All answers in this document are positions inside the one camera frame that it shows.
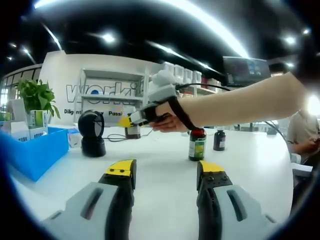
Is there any white flat box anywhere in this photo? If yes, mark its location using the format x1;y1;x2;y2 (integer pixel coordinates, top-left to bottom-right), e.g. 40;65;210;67
291;153;314;177

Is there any small blue white carton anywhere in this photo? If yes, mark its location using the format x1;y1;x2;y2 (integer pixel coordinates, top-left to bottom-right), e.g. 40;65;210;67
67;128;83;149

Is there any black wrist strap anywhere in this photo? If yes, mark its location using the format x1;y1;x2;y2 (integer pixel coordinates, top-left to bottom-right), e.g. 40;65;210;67
167;98;198;131

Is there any green potted plant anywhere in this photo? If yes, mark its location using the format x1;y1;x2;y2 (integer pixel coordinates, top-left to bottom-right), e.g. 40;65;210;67
16;78;61;120

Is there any blue plastic bin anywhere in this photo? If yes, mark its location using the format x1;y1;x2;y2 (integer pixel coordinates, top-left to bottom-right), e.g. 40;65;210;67
0;126;70;182

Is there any group of white storage boxes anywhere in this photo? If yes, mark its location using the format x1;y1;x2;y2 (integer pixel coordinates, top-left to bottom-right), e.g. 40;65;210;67
162;62;203;83

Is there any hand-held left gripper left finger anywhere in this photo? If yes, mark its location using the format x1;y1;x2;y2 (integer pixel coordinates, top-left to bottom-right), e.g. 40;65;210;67
41;158;138;240

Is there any dark wall monitor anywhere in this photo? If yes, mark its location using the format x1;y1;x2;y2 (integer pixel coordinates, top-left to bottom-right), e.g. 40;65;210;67
222;56;272;87

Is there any wide brown medicine bottle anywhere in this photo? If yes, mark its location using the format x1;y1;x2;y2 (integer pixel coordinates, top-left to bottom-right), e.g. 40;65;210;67
124;117;142;140

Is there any person's right hand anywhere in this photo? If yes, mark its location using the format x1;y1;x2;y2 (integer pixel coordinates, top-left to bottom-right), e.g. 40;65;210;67
151;113;192;133

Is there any white table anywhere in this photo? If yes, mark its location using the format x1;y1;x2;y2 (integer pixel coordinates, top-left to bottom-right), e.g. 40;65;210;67
11;122;295;240

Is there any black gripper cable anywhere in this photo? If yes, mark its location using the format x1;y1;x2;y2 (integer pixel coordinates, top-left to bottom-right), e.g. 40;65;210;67
174;83;231;91

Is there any small brown medicine bottle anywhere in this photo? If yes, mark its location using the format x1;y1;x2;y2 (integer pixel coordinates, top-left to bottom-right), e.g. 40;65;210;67
212;126;226;152

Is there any black round barcode scanner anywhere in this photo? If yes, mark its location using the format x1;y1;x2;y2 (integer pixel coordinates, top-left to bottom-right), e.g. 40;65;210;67
77;111;107;158

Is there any green white carton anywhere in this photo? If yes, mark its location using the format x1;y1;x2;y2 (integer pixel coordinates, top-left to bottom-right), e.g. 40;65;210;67
28;109;48;131

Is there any tall green-label medicine bottle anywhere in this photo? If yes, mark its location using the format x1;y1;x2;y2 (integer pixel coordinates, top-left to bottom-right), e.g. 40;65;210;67
188;126;207;162

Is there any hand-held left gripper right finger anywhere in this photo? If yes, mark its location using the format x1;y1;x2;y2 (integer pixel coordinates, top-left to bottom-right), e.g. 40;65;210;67
196;160;278;240

